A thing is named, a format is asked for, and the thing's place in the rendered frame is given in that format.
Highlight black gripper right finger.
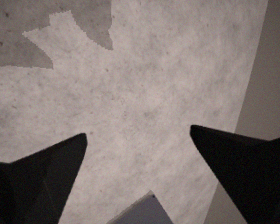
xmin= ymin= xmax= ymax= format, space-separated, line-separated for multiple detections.
xmin=189 ymin=125 xmax=280 ymax=224

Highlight grey sloped panel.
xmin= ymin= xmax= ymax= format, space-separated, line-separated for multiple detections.
xmin=113 ymin=194 xmax=173 ymax=224

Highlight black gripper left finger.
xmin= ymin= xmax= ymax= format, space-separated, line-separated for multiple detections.
xmin=0 ymin=133 xmax=88 ymax=224

